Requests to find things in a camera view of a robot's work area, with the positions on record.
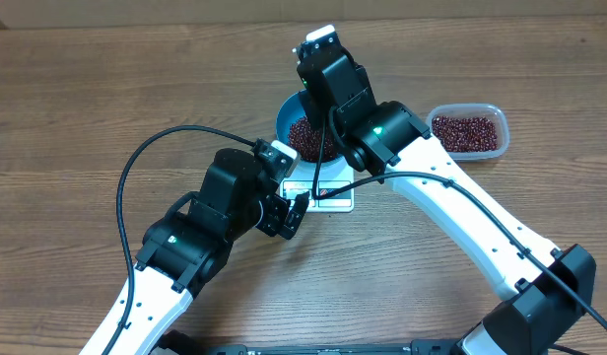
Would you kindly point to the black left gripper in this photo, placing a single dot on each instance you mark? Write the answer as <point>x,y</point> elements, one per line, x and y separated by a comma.
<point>273,223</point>

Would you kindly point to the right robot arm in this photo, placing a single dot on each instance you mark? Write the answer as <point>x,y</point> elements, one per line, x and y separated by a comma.
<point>544,290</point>

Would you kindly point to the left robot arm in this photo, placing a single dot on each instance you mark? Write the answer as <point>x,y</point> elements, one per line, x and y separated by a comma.
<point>185,249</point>

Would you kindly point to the white kitchen scale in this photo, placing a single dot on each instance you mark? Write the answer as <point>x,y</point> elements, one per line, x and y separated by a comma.
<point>332,175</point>

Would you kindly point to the red beans in bowl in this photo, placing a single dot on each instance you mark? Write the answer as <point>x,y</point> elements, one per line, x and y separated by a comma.
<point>313,145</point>

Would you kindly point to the clear plastic container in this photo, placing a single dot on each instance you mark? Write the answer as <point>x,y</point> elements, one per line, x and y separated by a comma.
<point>490,111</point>

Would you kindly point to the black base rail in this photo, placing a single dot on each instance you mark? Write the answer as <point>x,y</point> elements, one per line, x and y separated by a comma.
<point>179,343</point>

